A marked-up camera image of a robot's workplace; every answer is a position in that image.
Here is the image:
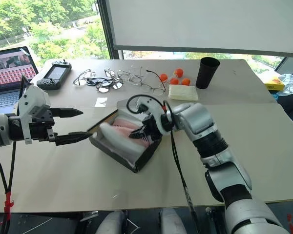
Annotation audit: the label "white pink shoe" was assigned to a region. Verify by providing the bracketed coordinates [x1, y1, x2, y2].
[98, 121, 148, 157]
[116, 108, 147, 130]

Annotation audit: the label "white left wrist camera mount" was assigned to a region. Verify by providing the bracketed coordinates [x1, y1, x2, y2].
[18, 83, 51, 145]

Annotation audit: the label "round lens glasses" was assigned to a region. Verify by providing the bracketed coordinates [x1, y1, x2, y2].
[96, 81, 124, 94]

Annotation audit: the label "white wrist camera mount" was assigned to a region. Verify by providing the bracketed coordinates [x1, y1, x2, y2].
[18, 83, 51, 145]
[136, 95, 167, 136]

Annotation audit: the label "grey rounded robot leg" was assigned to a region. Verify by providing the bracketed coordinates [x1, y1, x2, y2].
[159, 209, 187, 234]
[94, 210, 128, 234]

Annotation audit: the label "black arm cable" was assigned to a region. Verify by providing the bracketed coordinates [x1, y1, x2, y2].
[126, 94, 200, 234]
[0, 140, 18, 234]

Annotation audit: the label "clear plastic bag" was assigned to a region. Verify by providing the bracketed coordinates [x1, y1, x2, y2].
[277, 72, 293, 96]

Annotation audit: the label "silver frame glasses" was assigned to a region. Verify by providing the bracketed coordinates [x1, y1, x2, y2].
[118, 67, 145, 85]

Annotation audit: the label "black handheld remote controller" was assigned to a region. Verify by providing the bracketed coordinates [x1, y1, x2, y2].
[36, 59, 72, 91]

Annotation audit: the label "white tissue pack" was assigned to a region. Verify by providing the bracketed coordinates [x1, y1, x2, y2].
[167, 84, 199, 101]

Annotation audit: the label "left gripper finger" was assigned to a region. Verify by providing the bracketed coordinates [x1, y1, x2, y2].
[54, 131, 93, 147]
[50, 107, 84, 119]

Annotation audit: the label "dark window frame post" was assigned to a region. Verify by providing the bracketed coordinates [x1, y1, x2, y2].
[96, 0, 124, 60]

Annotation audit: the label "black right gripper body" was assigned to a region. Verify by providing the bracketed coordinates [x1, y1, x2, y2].
[141, 114, 162, 141]

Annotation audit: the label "black plastic cup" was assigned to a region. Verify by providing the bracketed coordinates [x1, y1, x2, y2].
[195, 57, 221, 90]

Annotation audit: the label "white roller blind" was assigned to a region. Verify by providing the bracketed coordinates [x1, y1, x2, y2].
[105, 0, 293, 56]

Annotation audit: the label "dark cardboard shoebox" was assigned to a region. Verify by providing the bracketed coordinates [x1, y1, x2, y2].
[87, 98, 163, 174]

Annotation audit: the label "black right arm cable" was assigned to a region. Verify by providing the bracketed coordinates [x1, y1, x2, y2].
[126, 94, 200, 234]

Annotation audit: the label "thin wire-frame glasses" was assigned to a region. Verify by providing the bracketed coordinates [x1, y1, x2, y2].
[73, 69, 96, 86]
[104, 68, 123, 82]

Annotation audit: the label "red cable tie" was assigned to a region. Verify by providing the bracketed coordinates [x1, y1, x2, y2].
[2, 191, 15, 215]

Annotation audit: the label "open laptop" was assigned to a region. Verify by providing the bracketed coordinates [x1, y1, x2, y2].
[0, 45, 40, 111]

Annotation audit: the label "yellow box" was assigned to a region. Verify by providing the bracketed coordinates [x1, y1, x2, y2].
[263, 75, 287, 92]

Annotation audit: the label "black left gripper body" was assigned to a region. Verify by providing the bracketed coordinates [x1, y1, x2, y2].
[28, 109, 59, 144]

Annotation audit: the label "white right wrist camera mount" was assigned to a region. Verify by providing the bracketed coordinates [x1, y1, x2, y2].
[136, 95, 167, 136]

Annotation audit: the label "dark lens sunglasses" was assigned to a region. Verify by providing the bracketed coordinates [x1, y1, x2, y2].
[86, 77, 113, 88]

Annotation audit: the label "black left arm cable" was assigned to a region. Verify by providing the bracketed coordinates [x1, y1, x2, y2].
[0, 140, 18, 234]

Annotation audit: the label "dark monitor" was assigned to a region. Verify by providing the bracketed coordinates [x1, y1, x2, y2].
[274, 57, 293, 75]

